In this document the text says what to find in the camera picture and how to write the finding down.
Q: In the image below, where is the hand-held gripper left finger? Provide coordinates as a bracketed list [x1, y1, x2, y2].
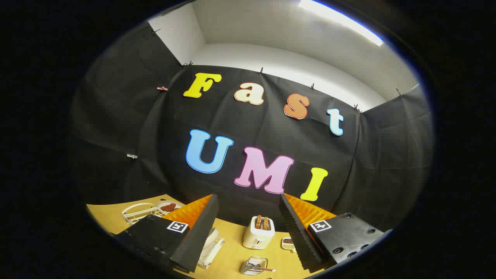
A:
[114, 194, 219, 273]

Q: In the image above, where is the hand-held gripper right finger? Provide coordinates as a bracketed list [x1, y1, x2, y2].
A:
[279, 193, 393, 272]

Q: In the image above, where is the metal wire basket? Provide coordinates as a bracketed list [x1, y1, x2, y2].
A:
[240, 256, 269, 276]

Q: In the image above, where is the white dish rack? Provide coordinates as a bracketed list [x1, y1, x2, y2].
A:
[121, 201, 226, 270]

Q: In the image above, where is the small plate with sausages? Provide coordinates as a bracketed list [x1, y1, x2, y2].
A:
[156, 199, 185, 213]

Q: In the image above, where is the cream toaster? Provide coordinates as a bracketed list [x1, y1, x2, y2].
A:
[243, 215, 276, 250]

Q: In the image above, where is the row of black clips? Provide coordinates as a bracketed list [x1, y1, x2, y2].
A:
[151, 27, 402, 115]

